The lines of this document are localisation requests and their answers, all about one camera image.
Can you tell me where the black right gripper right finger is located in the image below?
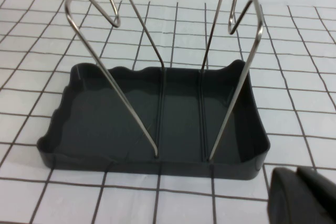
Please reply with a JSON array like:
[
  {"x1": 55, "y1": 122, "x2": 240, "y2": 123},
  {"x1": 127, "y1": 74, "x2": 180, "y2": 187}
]
[{"x1": 298, "y1": 167, "x2": 336, "y2": 224}]

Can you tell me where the dark tray wire lid rack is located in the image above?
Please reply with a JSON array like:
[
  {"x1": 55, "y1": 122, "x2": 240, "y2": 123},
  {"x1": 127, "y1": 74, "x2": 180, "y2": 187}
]
[{"x1": 36, "y1": 0, "x2": 271, "y2": 182}]

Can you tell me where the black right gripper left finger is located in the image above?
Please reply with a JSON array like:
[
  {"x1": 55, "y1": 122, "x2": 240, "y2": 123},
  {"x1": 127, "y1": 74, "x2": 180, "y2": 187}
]
[{"x1": 266, "y1": 167, "x2": 332, "y2": 224}]

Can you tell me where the white black-grid tablecloth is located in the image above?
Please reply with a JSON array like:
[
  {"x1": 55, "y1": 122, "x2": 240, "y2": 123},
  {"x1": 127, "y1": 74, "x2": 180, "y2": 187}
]
[{"x1": 0, "y1": 0, "x2": 336, "y2": 224}]

